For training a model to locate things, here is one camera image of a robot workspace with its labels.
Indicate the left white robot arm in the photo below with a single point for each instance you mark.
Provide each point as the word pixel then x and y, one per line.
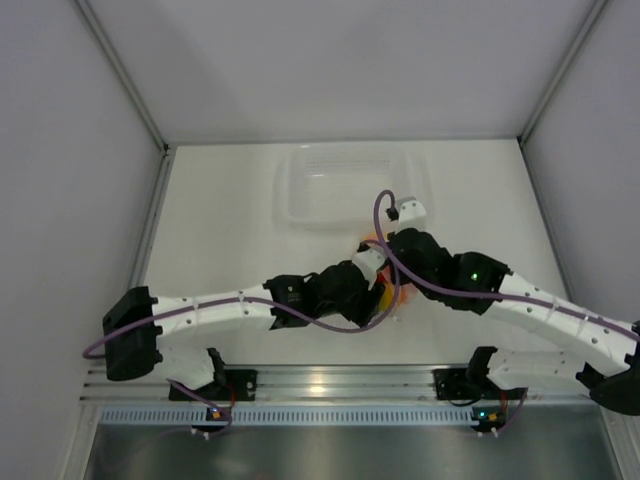
pixel 173 338

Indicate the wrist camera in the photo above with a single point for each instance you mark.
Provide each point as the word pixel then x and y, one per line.
pixel 370 259
pixel 407 213

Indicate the yellow fake banana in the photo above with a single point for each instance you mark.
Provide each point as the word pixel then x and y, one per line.
pixel 386 298

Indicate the white slotted cable duct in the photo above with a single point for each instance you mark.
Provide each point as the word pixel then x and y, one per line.
pixel 356 415

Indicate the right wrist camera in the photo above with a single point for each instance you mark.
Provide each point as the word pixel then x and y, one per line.
pixel 407 213

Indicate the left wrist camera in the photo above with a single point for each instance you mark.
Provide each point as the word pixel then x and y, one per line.
pixel 370 259

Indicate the red fake apple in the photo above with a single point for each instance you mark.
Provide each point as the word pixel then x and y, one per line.
pixel 385 277

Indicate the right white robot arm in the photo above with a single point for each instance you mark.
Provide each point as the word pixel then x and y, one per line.
pixel 594 355

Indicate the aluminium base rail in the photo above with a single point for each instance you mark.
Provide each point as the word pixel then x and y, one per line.
pixel 282 383

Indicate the clear plastic perforated bin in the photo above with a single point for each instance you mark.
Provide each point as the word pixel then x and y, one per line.
pixel 333 186

